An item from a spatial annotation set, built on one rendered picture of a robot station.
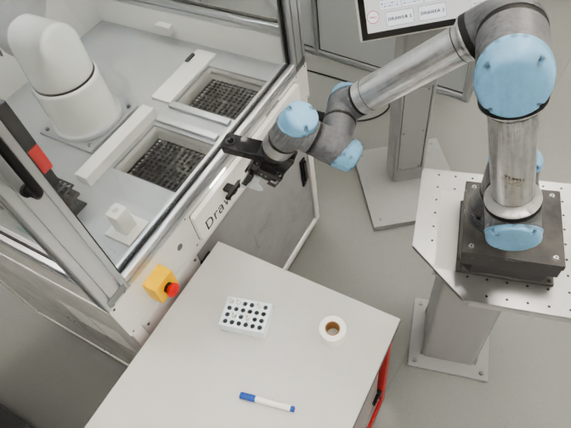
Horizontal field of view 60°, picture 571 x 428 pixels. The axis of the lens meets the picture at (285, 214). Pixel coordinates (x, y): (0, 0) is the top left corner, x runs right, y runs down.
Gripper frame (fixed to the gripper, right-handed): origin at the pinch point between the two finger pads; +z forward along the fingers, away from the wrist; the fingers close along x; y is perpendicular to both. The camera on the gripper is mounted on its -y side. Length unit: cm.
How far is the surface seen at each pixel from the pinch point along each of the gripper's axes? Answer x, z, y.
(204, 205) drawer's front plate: -7.2, 11.7, -5.7
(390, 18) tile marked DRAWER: 76, -5, 25
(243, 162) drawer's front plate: 11.8, 13.5, -0.2
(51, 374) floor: -58, 129, -29
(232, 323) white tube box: -33.7, 14.2, 13.8
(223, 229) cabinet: -3.2, 31.5, 4.3
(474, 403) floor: -20, 44, 118
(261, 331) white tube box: -34.2, 7.5, 20.2
